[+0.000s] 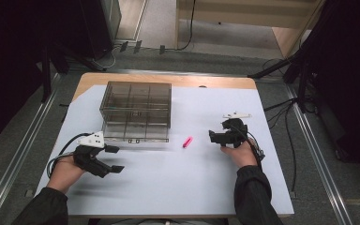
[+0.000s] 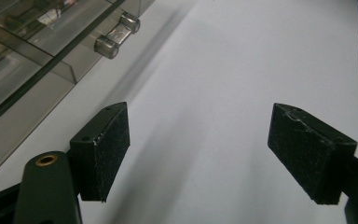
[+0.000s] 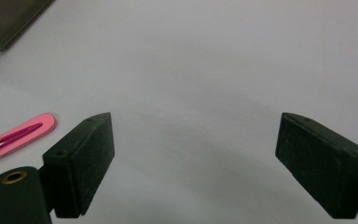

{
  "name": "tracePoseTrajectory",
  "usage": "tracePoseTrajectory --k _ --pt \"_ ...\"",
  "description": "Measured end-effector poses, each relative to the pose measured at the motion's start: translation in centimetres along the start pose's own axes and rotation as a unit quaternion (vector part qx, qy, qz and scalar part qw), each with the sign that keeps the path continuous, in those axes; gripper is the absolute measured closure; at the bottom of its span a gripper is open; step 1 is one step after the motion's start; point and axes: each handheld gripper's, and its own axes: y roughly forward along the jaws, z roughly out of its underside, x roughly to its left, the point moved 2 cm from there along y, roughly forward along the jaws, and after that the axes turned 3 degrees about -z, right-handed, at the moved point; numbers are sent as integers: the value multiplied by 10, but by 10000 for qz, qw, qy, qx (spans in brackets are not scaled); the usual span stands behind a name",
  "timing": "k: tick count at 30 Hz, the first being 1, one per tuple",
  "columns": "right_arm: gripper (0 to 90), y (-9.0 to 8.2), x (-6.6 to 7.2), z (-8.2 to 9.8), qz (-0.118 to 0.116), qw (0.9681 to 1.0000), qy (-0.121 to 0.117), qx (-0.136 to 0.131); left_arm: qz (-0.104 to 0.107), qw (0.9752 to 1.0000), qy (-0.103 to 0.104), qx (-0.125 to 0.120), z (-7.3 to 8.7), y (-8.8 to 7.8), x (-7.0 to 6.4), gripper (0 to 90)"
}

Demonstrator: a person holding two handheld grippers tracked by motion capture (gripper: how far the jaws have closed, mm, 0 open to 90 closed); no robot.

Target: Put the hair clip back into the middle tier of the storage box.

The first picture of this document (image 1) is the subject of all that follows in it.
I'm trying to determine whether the black hanging cable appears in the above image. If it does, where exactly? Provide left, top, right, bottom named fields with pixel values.
left=177, top=0, right=198, bottom=52

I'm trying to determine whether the transparent drawer organizer box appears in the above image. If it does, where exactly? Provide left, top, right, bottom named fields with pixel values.
left=98, top=80, right=173, bottom=144

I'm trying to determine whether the metal floor rail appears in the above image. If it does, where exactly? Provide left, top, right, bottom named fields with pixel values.
left=0, top=72, right=62, bottom=225
left=284, top=83, right=354, bottom=225

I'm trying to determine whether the left hand-held gripper black cable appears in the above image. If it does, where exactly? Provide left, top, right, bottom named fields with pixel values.
left=45, top=132, right=92, bottom=180

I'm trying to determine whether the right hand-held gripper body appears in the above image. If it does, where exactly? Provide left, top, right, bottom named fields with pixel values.
left=219, top=111, right=253, bottom=149

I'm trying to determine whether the wooden table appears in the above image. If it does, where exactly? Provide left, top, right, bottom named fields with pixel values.
left=35, top=71, right=295, bottom=219

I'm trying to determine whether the right hand-held gripper black cable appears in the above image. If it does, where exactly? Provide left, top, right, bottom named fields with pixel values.
left=230, top=123, right=266, bottom=172

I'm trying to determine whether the hand-held gripper black cable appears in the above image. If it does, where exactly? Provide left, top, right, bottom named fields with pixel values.
left=45, top=132, right=92, bottom=180
left=230, top=123, right=266, bottom=172

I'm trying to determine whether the black floor cable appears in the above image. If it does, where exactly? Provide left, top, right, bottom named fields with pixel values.
left=262, top=97, right=298, bottom=193

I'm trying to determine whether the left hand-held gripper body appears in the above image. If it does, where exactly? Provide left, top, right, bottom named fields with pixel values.
left=72, top=130, right=113, bottom=179

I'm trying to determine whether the person's left hand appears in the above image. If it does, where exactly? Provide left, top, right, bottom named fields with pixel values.
left=47, top=154, right=87, bottom=195

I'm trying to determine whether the white table mat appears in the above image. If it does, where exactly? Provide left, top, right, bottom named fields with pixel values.
left=35, top=84, right=295, bottom=217

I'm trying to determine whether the small pink marker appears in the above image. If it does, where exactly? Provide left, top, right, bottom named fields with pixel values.
left=182, top=135, right=194, bottom=149

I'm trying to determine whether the light wooden cabinet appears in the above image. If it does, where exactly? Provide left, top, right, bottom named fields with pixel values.
left=174, top=0, right=326, bottom=59

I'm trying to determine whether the black metal stand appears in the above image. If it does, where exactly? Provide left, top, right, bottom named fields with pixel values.
left=39, top=41, right=107, bottom=103
left=247, top=46, right=315, bottom=114

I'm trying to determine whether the person's right hand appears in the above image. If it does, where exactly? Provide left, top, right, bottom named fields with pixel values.
left=220, top=138, right=259, bottom=169

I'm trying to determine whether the black curtain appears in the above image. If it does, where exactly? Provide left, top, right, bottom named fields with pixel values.
left=0, top=0, right=114, bottom=152
left=289, top=0, right=360, bottom=177

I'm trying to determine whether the white floor cable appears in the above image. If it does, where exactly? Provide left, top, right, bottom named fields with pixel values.
left=89, top=46, right=121, bottom=71

